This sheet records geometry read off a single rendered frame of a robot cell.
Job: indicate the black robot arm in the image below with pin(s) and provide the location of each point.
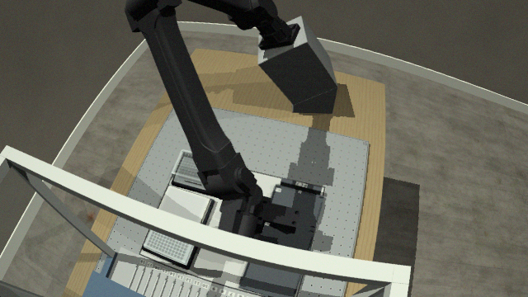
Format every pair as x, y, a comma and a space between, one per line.
210, 147

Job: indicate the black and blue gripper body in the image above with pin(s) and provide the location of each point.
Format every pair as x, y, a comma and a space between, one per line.
256, 236

